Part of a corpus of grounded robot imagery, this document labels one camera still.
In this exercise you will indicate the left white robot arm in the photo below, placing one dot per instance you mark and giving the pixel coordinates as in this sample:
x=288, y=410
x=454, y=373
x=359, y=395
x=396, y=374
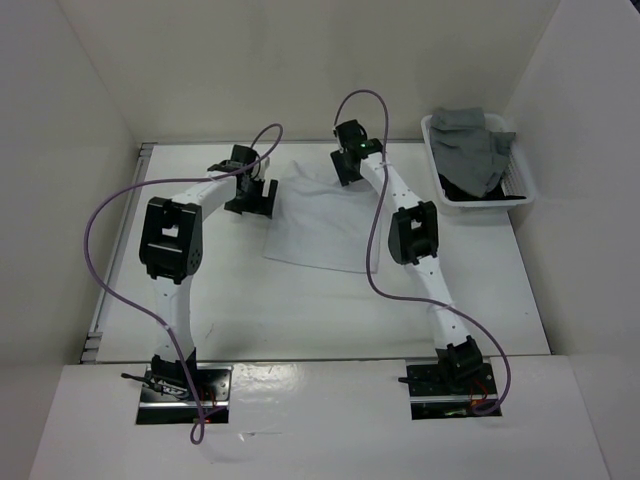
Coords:
x=171, y=249

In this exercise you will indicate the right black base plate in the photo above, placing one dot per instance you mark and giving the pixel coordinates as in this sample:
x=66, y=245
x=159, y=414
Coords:
x=432, y=397

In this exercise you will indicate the white plastic basket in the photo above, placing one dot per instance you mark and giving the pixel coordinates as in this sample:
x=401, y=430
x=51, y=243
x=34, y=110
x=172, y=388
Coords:
x=516, y=183

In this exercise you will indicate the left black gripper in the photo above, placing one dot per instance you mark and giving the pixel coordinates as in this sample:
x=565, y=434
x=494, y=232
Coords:
x=262, y=205

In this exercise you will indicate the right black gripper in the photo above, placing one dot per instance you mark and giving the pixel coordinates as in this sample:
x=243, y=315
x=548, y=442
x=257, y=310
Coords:
x=343, y=175

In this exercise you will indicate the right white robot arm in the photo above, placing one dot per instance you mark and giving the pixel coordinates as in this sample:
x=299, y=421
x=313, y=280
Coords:
x=413, y=243

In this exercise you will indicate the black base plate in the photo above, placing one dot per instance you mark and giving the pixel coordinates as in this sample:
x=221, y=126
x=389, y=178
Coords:
x=164, y=403
x=432, y=397

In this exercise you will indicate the white skirt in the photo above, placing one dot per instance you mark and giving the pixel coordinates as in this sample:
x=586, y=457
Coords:
x=319, y=223

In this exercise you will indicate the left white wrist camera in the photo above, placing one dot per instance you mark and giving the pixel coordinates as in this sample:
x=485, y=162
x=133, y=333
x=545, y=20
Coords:
x=259, y=171

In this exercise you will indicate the grey skirt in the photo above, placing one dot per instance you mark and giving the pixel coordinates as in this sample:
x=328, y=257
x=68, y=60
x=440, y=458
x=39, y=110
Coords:
x=467, y=154

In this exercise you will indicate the black skirt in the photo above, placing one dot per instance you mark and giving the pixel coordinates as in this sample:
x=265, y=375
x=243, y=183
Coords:
x=455, y=194

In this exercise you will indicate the aluminium table edge rail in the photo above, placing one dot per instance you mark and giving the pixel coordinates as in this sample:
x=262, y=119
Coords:
x=95, y=332

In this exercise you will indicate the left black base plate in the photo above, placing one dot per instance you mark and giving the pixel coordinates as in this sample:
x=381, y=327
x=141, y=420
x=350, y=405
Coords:
x=164, y=403

